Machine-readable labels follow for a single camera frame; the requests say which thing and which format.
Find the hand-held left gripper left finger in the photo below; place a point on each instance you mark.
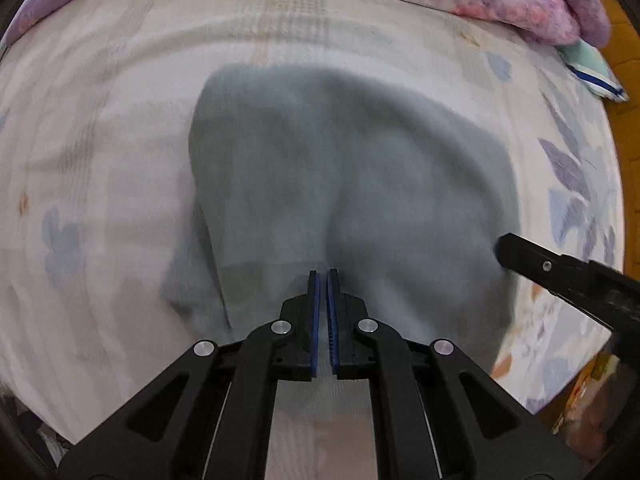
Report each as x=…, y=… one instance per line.
x=314, y=320

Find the bed with leaf print sheet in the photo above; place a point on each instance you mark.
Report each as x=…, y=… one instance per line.
x=125, y=135

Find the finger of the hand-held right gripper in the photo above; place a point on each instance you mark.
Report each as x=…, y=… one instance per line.
x=530, y=260

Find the wooden headboard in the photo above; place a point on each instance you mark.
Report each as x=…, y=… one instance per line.
x=627, y=60

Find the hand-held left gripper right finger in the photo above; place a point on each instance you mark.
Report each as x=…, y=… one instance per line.
x=333, y=320

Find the teal striped pillow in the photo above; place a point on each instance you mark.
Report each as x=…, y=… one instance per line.
x=592, y=72

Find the grey zip hoodie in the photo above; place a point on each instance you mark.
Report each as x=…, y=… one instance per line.
x=350, y=175

